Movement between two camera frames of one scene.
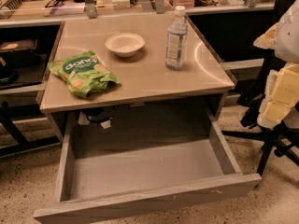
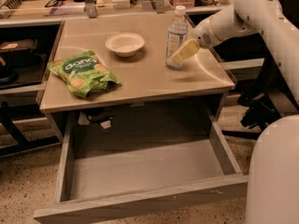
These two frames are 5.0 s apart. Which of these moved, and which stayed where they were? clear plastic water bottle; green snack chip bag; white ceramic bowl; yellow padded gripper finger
Moved: yellow padded gripper finger
Stayed: white ceramic bowl; green snack chip bag; clear plastic water bottle
